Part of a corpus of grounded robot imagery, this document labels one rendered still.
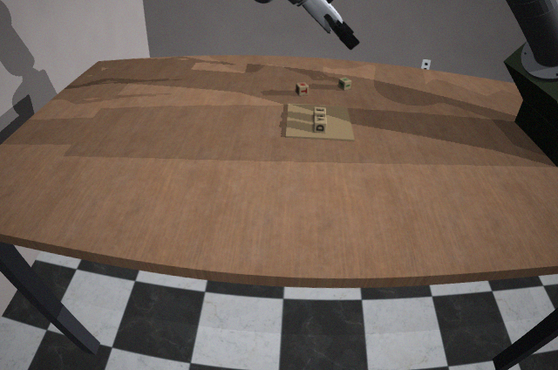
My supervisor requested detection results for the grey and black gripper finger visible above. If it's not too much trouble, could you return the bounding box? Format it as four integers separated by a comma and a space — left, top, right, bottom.
324, 14, 359, 50
342, 22, 354, 34

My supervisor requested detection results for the beige flat mat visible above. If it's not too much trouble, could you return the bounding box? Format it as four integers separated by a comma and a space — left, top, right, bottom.
286, 103, 355, 141

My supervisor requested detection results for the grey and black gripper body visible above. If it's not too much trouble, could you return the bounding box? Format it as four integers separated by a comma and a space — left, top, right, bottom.
296, 0, 343, 33

